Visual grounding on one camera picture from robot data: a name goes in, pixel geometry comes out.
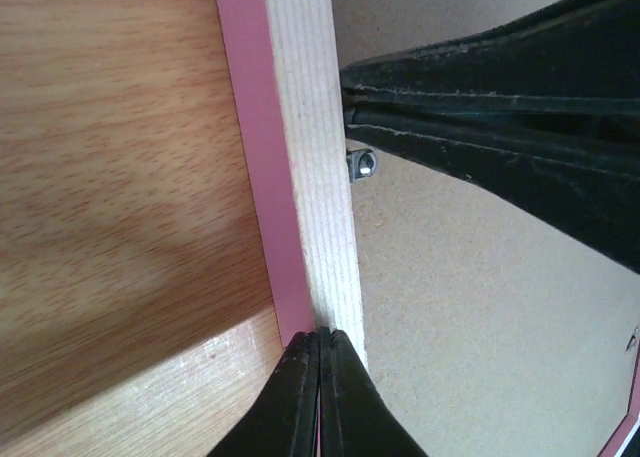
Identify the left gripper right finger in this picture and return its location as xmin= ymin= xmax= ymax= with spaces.
xmin=319 ymin=327 xmax=425 ymax=457

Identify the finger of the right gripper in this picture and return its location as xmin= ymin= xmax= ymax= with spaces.
xmin=340 ymin=0 xmax=639 ymax=112
xmin=344 ymin=109 xmax=639 ymax=271

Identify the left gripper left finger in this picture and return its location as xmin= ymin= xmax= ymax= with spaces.
xmin=209 ymin=332 xmax=320 ymax=457

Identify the brown frame backing board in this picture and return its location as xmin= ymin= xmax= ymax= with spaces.
xmin=332 ymin=0 xmax=639 ymax=456

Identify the pink picture frame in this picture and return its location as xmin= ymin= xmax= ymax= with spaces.
xmin=212 ymin=0 xmax=640 ymax=457

